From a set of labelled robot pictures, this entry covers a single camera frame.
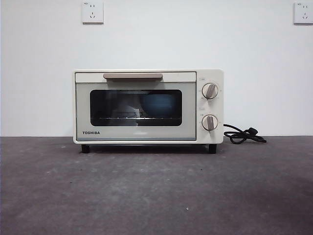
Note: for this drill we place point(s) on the cream toaster oven body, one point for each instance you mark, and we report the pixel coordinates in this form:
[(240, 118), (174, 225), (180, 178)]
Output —
[(210, 107)]

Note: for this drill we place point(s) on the blue ribbed bowl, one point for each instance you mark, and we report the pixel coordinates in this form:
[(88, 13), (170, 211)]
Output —
[(157, 105)]

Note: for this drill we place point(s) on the round cream oven knob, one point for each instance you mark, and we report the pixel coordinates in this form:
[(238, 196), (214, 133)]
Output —
[(209, 122), (210, 91)]

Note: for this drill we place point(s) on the white wall socket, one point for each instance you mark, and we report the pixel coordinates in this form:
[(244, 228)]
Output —
[(93, 12), (303, 13)]

